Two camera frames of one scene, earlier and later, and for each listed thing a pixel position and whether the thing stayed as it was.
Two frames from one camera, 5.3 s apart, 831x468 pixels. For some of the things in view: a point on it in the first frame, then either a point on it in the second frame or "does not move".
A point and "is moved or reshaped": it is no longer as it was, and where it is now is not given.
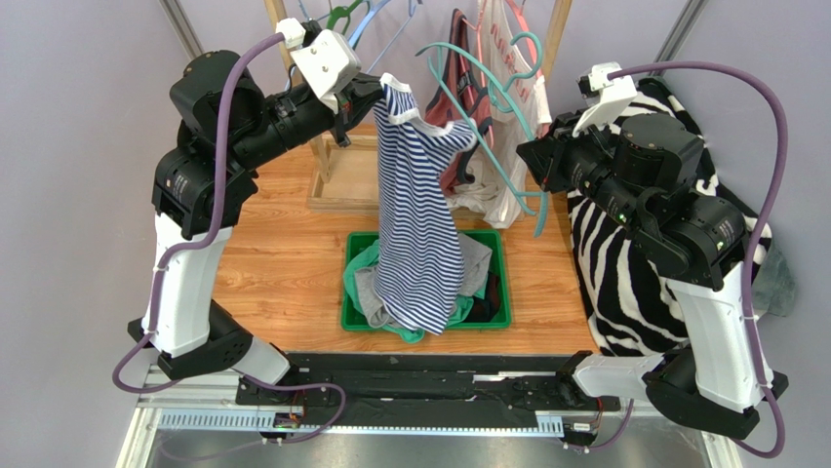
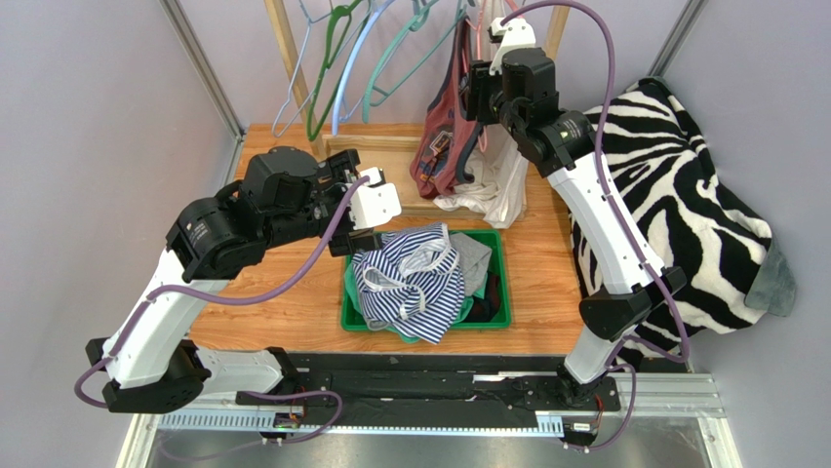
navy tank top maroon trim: x=485 y=309 does not move
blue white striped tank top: x=417 y=275 is moved or reshaped
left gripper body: x=343 y=102 → x=344 y=244
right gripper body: x=540 y=160 → x=477 y=91
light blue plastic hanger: x=369 y=17 is moved or reshaped
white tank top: x=518 y=111 does not move
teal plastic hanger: x=519 y=197 → x=374 y=96
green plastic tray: x=352 y=321 does not move
